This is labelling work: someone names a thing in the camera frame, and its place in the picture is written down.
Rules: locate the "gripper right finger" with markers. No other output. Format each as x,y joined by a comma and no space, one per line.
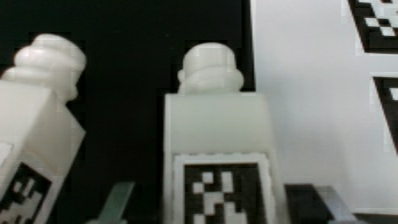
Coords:
316,206

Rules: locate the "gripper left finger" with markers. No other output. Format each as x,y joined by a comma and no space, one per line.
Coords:
112,210

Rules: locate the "white marker base sheet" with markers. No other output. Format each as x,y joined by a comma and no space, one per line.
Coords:
325,60

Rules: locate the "white table leg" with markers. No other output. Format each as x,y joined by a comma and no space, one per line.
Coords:
41,133
222,186

